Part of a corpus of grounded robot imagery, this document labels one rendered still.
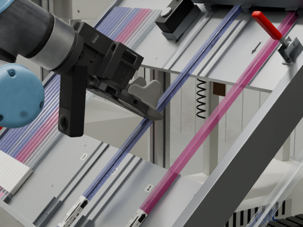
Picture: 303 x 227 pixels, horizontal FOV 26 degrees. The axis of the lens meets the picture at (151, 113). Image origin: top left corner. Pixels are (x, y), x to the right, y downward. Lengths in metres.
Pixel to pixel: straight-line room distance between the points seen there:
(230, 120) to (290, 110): 3.68
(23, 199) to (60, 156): 0.10
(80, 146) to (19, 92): 0.47
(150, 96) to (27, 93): 0.32
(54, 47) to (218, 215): 0.33
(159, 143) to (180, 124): 3.26
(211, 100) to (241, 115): 2.86
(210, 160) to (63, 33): 0.91
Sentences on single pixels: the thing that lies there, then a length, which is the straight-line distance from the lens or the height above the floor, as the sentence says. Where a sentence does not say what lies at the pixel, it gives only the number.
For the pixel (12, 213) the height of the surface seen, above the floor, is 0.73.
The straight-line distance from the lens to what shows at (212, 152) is 1.78.
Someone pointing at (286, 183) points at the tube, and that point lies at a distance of 0.76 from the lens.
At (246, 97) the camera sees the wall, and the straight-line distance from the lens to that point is 4.56.
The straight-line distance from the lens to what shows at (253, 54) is 1.10.
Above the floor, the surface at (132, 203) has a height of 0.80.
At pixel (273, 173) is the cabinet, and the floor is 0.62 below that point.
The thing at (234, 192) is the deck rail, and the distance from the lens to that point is 0.95.
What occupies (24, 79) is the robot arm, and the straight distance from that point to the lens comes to 0.78.
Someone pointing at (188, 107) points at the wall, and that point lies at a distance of 4.89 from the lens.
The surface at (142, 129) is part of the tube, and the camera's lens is 1.08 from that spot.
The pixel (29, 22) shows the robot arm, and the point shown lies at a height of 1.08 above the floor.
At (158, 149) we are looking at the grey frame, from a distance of 1.72.
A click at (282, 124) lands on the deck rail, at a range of 0.98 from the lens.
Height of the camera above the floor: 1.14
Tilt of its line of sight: 12 degrees down
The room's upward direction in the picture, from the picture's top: straight up
